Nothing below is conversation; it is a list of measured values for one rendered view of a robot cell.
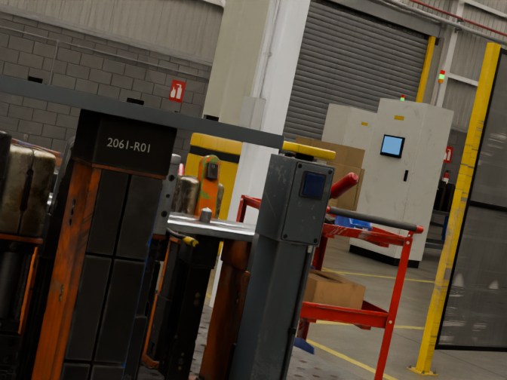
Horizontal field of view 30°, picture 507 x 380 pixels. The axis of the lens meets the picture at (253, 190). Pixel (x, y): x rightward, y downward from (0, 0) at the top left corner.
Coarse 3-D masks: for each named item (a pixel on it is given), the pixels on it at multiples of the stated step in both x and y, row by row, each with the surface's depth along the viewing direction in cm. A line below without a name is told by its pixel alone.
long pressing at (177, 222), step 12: (48, 204) 138; (180, 216) 161; (192, 216) 165; (180, 228) 149; (192, 228) 150; (204, 228) 151; (216, 228) 152; (228, 228) 153; (240, 228) 161; (252, 228) 166; (240, 240) 154; (252, 240) 155
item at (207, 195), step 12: (204, 156) 176; (216, 156) 176; (204, 168) 174; (216, 168) 175; (204, 180) 174; (216, 180) 175; (204, 192) 174; (216, 192) 175; (204, 204) 174; (216, 204) 175
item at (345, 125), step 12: (336, 108) 1565; (348, 108) 1546; (336, 120) 1561; (348, 120) 1544; (360, 120) 1561; (372, 120) 1579; (324, 132) 1579; (336, 132) 1558; (348, 132) 1547; (360, 132) 1566; (372, 132) 1585; (348, 144) 1552; (360, 144) 1571
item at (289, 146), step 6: (288, 144) 127; (294, 144) 126; (300, 144) 129; (288, 150) 127; (294, 150) 126; (300, 150) 125; (306, 150) 126; (312, 150) 126; (318, 150) 126; (324, 150) 127; (300, 156) 128; (306, 156) 128; (312, 156) 128; (318, 156) 127; (324, 156) 127; (330, 156) 128
